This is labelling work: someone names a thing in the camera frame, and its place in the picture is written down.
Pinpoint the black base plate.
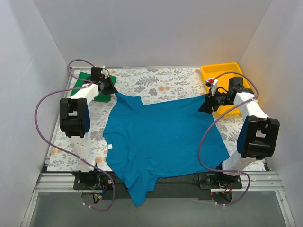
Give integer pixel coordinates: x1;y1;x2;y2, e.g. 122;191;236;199
72;171;242;200

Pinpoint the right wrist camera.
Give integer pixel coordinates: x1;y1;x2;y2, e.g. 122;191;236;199
205;78;218;96

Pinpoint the folded green t shirt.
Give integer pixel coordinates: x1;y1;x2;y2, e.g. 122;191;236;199
70;72;111;103

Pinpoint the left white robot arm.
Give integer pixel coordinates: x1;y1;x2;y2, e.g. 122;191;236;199
59;66;116;189

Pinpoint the floral table mat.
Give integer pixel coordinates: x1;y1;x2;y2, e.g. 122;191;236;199
45;68;266;172

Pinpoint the yellow plastic tray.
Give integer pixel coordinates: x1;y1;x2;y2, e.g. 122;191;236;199
200;62;261;117

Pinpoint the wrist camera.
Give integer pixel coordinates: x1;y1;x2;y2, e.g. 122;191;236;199
101;66;109;78
205;78;218;96

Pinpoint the blue t shirt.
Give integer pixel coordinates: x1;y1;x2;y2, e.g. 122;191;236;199
103;93;229;206

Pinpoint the aluminium frame rail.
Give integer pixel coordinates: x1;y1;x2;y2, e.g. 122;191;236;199
22;171;295;227

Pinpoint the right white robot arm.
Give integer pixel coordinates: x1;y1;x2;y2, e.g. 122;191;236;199
197;76;280;189

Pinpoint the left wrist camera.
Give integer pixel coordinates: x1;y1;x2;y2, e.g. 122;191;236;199
101;66;109;78

